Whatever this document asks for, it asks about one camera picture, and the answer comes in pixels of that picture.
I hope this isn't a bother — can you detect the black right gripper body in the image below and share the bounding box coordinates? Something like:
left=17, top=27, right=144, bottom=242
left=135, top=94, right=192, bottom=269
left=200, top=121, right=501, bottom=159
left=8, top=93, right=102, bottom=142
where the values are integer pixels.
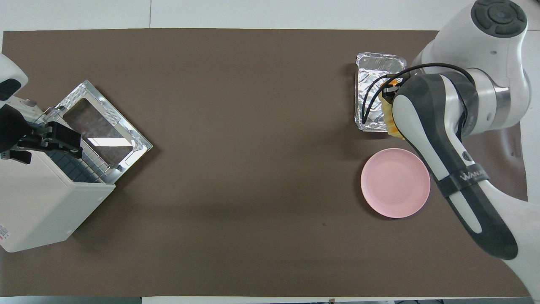
left=382, top=84, right=400, bottom=104

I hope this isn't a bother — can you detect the aluminium foil tray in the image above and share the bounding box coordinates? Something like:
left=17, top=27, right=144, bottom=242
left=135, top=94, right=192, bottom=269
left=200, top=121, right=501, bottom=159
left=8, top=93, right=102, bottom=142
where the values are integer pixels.
left=354, top=52, right=408, bottom=133

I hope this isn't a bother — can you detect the brown table mat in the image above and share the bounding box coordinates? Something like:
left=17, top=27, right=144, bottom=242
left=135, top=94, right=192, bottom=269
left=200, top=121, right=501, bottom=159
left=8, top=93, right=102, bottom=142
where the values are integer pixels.
left=0, top=29, right=531, bottom=298

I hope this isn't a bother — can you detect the oven wire rack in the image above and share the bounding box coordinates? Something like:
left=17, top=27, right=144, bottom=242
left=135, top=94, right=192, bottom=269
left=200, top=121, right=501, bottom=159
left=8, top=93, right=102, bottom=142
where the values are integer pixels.
left=44, top=137, right=107, bottom=185

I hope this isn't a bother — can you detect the sliced yellow bread loaf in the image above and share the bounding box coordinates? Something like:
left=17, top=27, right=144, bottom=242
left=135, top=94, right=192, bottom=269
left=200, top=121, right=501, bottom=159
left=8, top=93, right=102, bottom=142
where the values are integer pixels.
left=379, top=79, right=406, bottom=140

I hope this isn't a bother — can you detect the white toaster oven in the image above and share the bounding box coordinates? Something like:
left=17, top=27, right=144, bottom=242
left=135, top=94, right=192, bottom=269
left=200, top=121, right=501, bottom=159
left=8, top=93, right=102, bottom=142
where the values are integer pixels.
left=0, top=141, right=116, bottom=253

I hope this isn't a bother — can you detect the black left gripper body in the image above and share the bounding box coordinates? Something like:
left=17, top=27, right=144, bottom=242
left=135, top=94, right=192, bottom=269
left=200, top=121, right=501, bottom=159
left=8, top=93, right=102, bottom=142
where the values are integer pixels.
left=0, top=106, right=28, bottom=153

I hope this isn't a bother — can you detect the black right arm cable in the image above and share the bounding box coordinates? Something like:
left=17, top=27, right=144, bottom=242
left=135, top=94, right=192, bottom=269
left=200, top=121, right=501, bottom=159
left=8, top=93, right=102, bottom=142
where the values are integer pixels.
left=361, top=62, right=476, bottom=125

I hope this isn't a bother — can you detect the glass metal oven door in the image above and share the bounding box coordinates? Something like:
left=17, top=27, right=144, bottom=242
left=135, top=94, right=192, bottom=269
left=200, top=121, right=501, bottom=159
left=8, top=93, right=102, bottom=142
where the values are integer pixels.
left=55, top=80, right=154, bottom=186

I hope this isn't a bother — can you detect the pink round plate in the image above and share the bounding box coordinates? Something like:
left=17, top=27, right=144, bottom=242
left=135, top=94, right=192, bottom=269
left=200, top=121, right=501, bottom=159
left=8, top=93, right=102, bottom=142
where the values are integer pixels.
left=360, top=148, right=431, bottom=219

